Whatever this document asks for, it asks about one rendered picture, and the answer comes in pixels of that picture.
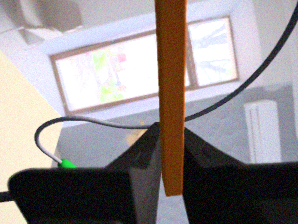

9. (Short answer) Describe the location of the orange handle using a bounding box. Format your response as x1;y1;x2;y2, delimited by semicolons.
155;0;187;197

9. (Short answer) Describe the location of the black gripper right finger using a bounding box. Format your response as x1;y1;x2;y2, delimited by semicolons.
181;126;298;224

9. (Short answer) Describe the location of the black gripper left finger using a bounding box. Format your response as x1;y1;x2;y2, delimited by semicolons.
7;122;161;224

